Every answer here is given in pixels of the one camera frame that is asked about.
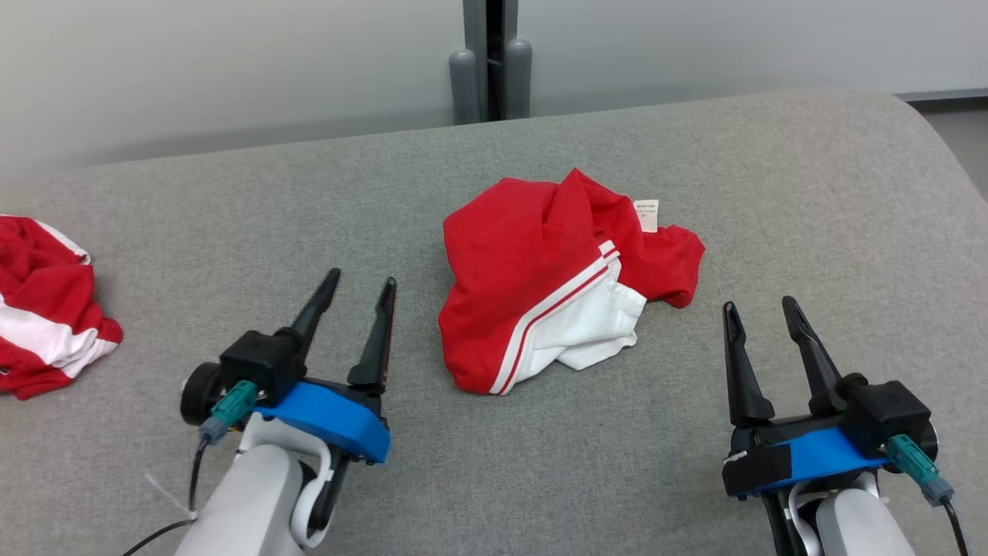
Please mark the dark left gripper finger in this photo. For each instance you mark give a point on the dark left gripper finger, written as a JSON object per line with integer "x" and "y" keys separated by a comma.
{"x": 377, "y": 355}
{"x": 316, "y": 313}

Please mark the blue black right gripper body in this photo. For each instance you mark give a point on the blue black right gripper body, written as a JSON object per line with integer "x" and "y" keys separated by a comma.
{"x": 810, "y": 459}

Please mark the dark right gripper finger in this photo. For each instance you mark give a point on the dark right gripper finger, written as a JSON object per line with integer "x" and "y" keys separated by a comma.
{"x": 820, "y": 378}
{"x": 745, "y": 386}

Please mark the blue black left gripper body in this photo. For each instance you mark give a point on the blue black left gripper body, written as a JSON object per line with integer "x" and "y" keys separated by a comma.
{"x": 332, "y": 421}

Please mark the red white jersey shirt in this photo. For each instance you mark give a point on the red white jersey shirt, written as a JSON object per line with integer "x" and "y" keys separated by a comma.
{"x": 525, "y": 270}

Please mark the red white shorts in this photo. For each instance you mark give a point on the red white shorts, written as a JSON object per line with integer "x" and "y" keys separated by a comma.
{"x": 46, "y": 293}

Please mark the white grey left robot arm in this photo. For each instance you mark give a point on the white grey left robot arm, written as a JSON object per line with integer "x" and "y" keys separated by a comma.
{"x": 247, "y": 502}

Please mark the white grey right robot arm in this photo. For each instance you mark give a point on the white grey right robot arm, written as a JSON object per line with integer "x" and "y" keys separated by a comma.
{"x": 864, "y": 525}

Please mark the white zip tie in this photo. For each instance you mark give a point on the white zip tie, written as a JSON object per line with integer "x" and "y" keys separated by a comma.
{"x": 166, "y": 493}

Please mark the grey cylindrical bumper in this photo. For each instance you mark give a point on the grey cylindrical bumper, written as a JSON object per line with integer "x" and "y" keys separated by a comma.
{"x": 519, "y": 77}
{"x": 463, "y": 85}

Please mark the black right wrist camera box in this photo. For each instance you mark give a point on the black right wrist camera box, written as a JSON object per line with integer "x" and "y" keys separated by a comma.
{"x": 884, "y": 413}

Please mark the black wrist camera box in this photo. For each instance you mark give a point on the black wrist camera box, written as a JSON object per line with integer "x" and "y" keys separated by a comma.
{"x": 884, "y": 413}
{"x": 262, "y": 363}

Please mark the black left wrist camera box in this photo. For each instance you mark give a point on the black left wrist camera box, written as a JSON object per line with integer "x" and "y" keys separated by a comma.
{"x": 262, "y": 363}

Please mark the grey partition frame post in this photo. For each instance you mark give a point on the grey partition frame post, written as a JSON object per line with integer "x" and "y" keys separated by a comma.
{"x": 475, "y": 31}

